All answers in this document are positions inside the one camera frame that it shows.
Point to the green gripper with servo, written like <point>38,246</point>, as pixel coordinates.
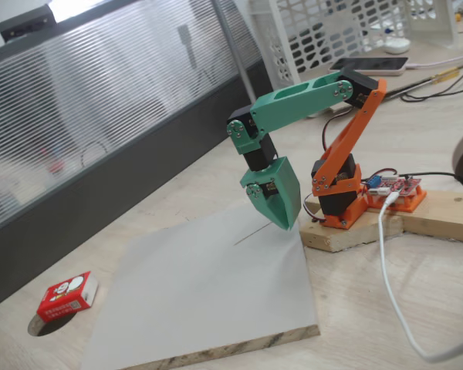
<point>284,185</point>

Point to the red and white small carton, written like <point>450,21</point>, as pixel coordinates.
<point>61,304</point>

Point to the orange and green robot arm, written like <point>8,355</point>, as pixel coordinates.
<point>293,106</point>

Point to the black depth camera sensor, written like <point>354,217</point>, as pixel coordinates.
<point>27,21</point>

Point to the wooden base block with holes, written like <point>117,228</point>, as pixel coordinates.
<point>343,239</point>

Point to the grey laminated board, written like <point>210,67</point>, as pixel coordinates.
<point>216,289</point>

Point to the red circuit board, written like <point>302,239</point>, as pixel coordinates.
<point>401,187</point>

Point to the white basket with oval holes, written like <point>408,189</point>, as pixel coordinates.
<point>281,65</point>

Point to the smartphone in pink case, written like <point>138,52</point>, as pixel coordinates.
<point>378,63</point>

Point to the light wooden base plank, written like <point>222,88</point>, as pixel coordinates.
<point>447,216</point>

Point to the grey desk partition with glass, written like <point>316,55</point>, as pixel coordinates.
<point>100,192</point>

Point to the brown cardboard sheet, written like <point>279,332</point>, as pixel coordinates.
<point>416,79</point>

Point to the white earbud case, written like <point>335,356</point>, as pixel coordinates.
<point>396,46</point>

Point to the yellow probe tool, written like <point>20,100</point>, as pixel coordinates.
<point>445,74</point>

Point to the white basket with diamond mesh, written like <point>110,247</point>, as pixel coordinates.
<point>447,23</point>

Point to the orange circuit board mount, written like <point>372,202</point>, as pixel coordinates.
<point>413,204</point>

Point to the silver metal partition post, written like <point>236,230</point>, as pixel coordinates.
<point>235,50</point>

